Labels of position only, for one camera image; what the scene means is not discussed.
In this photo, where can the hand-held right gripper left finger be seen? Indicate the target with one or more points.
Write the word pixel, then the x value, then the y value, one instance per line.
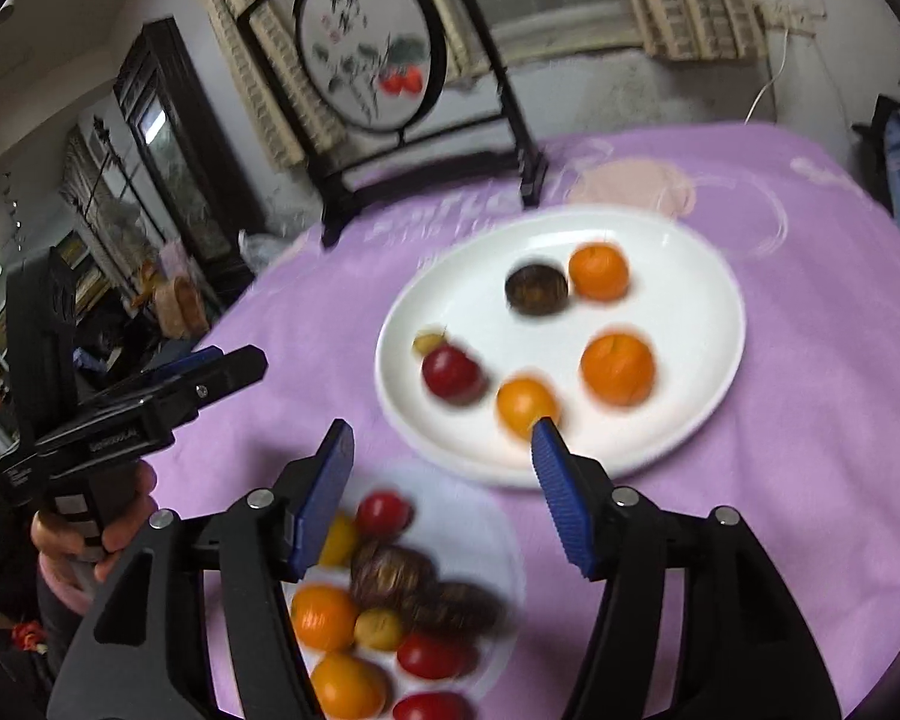
pixel 322 496

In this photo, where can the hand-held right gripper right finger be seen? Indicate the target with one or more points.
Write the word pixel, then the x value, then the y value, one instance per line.
pixel 562 496

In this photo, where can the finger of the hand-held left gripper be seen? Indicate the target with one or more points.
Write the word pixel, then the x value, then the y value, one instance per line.
pixel 187 364
pixel 229 375

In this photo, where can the small white plate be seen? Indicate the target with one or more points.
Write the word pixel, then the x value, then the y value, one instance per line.
pixel 480 540

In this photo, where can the large white plate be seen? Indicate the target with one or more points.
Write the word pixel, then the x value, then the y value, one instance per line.
pixel 480 300

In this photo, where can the person's left forearm pink sleeve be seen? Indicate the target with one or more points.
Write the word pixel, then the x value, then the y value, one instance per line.
pixel 64 586

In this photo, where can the person's left hand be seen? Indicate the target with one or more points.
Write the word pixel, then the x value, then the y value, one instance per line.
pixel 124 532

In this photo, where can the small yellow fruit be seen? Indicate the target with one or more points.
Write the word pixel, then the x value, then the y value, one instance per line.
pixel 379 628
pixel 339 541
pixel 426 342

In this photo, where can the red plum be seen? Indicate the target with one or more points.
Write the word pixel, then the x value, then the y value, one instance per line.
pixel 431 707
pixel 382 514
pixel 431 656

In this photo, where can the dark brown round fruit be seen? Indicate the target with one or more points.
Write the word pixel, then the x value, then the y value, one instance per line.
pixel 391 574
pixel 536 289
pixel 457 607

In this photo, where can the clear plastic bag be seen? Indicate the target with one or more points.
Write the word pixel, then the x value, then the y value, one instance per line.
pixel 259 249

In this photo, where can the large orange mandarin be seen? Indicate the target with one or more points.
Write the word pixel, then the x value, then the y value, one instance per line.
pixel 617 367

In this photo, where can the red apple on large plate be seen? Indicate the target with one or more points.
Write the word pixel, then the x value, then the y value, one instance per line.
pixel 454 375

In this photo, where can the dark wooden cabinet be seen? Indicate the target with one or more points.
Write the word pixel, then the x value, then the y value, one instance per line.
pixel 172 157

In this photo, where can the small orange mandarin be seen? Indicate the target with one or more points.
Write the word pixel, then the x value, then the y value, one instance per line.
pixel 598 271

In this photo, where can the beige patterned curtain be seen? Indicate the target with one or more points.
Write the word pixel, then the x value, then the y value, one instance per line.
pixel 690 0
pixel 270 67

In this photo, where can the round painted screen on stand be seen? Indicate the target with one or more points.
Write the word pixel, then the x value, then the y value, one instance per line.
pixel 360 52

